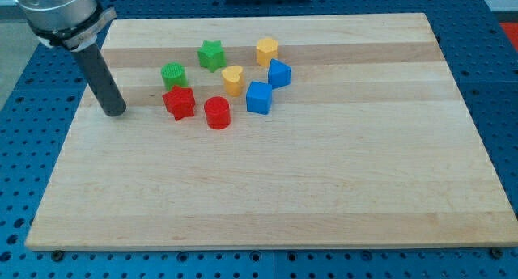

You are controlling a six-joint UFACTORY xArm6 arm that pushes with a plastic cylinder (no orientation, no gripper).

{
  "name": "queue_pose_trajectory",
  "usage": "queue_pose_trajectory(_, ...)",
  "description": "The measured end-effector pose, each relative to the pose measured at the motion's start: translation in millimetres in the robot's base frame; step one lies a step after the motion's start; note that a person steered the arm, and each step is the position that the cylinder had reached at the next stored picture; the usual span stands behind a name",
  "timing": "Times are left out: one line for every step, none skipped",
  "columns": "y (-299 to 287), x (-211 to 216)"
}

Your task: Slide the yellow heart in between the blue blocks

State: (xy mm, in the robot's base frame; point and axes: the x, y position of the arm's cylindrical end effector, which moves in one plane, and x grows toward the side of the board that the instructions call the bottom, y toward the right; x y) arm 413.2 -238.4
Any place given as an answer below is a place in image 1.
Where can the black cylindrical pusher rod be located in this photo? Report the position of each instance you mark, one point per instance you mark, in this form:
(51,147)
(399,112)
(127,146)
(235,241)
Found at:
(100,80)

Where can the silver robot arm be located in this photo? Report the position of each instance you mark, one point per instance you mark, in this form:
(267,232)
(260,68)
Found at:
(75,25)

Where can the yellow heart block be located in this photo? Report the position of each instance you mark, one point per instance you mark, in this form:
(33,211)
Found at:
(233,80)

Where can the green cylinder block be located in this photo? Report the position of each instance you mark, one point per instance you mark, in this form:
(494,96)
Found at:
(173,74)

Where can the red star block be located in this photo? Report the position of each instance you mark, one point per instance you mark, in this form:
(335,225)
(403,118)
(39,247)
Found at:
(180,102)

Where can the green star block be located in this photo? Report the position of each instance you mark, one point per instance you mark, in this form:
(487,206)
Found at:
(211,55)

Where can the red cylinder block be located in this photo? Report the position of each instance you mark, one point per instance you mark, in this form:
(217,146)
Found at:
(217,110)

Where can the blue cube block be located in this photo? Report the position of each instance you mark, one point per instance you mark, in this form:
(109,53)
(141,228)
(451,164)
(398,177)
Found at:
(259,97)

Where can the yellow hexagon block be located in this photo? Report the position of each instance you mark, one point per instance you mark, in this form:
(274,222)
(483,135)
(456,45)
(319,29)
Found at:
(266,50)

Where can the blue triangle block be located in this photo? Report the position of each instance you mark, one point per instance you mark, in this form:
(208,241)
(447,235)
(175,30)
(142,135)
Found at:
(279,74)

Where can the wooden board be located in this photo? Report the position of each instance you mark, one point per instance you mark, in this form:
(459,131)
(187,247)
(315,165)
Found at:
(370,146)

